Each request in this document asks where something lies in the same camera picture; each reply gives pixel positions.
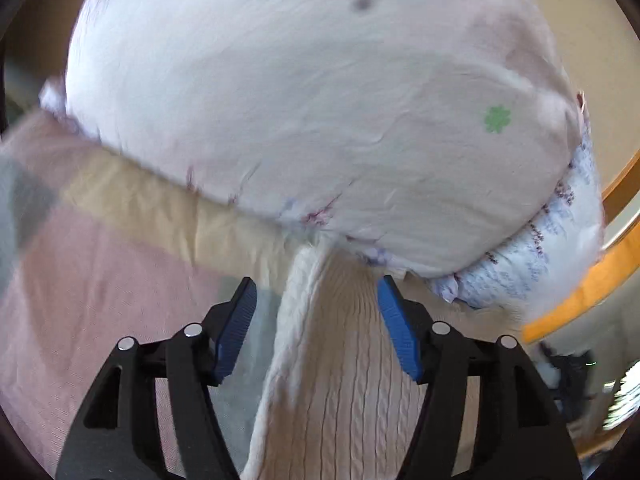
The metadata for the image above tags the orange wooden headboard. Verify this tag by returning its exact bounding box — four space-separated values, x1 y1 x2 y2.
519 152 640 346

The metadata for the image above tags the white lavender-print pillow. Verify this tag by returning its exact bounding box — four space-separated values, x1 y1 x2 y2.
431 106 604 323

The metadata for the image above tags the pink floral pillow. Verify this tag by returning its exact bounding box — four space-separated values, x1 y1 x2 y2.
63 0 582 278

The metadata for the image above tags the cream cable-knit sweater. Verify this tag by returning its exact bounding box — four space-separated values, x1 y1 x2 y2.
241 246 427 479

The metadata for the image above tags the pastel patchwork bed sheet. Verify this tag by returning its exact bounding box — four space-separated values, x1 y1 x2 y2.
1 110 302 472

